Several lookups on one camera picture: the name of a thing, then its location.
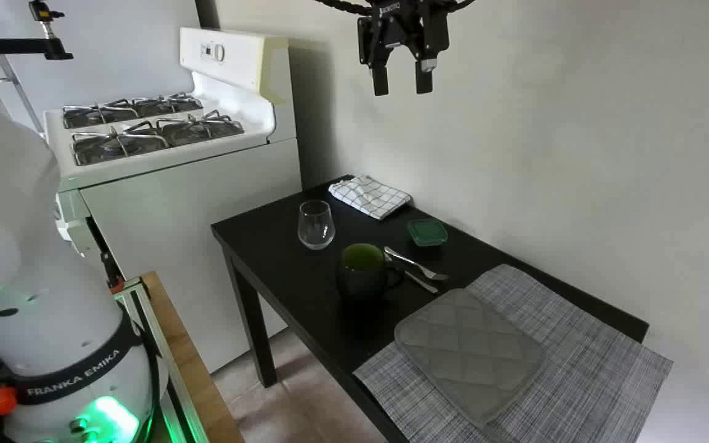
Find clear stemless glass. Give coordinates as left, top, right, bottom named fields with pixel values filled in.
left=295, top=198, right=337, bottom=251

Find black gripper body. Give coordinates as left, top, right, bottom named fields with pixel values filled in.
left=357, top=0, right=453, bottom=67

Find small green container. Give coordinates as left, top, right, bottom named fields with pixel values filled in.
left=405, top=214, right=451, bottom=250

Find black clamp bar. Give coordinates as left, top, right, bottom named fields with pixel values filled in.
left=0, top=0, right=77, bottom=65

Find white gas stove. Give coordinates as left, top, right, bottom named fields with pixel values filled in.
left=45, top=26, right=304, bottom=376

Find silver spoon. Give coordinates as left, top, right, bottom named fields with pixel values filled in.
left=395, top=266, right=442, bottom=298

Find grey woven placemat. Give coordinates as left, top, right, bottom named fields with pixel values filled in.
left=352, top=262, right=674, bottom=443

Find black table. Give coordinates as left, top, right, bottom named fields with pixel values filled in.
left=210, top=172, right=651, bottom=443

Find black mug green inside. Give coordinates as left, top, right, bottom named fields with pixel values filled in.
left=336, top=242, right=405, bottom=306

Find grey quilted potholder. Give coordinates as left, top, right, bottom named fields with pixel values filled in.
left=392, top=287, right=547, bottom=429

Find wooden board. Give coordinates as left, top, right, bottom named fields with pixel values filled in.
left=141, top=272, right=246, bottom=443

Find white checked dish towel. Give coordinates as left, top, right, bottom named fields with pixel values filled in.
left=325, top=172, right=416, bottom=223

